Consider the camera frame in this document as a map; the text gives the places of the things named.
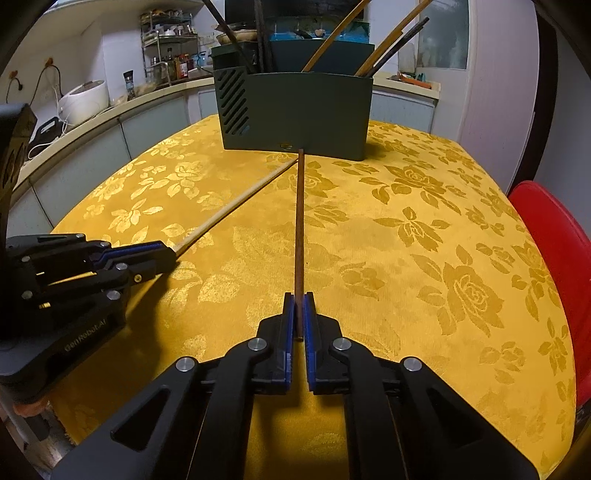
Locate grey wall cabinets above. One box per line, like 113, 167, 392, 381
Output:
44, 0, 206, 24

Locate orange kitchen tool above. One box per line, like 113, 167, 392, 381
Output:
397, 71, 432, 88

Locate metal spice rack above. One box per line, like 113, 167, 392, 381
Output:
140, 10, 200, 88

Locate blue printed backsplash panel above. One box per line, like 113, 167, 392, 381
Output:
270, 18, 370, 44

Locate beige curved kitchen countertop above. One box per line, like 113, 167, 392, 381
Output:
11, 76, 218, 195

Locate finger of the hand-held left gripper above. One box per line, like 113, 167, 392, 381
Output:
7, 233, 174, 278
23, 257, 178, 315

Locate long light brown chopstick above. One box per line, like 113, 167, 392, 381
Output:
301, 0, 374, 73

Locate black range hood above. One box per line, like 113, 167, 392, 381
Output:
225, 0, 370, 23

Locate dark brown chopstick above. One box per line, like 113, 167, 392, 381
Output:
294, 148, 306, 342

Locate pale bamboo chopstick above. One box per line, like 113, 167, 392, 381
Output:
171, 158, 298, 257

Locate black kitchen appliance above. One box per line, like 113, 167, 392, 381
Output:
28, 117, 63, 160

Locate yellow floral tablecloth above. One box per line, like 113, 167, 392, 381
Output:
48, 113, 578, 480

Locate red plastic stool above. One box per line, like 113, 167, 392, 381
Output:
508, 181, 591, 407

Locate dark door frame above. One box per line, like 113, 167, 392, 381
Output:
526, 0, 555, 185

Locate grey curved base cabinets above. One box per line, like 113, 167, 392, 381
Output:
4, 85, 218, 236

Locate short beige countertop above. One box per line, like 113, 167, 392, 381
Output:
372, 74, 439, 100

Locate frosted window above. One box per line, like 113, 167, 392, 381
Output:
416, 0, 471, 71

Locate white rice cooker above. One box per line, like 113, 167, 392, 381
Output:
58, 79, 110, 126

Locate brass wok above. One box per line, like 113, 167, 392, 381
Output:
217, 28, 259, 44

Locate dark green utensil holder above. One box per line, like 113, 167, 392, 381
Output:
210, 41, 376, 161

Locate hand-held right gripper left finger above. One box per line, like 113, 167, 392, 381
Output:
48, 292, 297, 480

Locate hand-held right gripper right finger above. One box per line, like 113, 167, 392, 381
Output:
302, 292, 541, 480

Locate tan wooden chopstick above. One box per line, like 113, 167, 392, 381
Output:
355, 0, 435, 77

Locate dark grey-brown chopstick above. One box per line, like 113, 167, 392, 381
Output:
368, 16, 431, 78

